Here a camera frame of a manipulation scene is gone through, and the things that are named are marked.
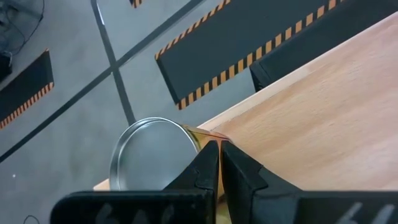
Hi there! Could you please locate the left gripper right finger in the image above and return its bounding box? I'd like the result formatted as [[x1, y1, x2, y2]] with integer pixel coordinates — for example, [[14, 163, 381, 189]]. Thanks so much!
[[220, 141, 398, 224]]

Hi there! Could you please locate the Corn label tin can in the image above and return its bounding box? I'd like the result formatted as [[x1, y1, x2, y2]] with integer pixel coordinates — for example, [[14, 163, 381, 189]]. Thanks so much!
[[108, 116, 233, 200]]

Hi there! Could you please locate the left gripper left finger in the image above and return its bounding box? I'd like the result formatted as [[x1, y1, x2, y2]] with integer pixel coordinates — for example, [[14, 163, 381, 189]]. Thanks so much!
[[49, 139, 220, 224]]

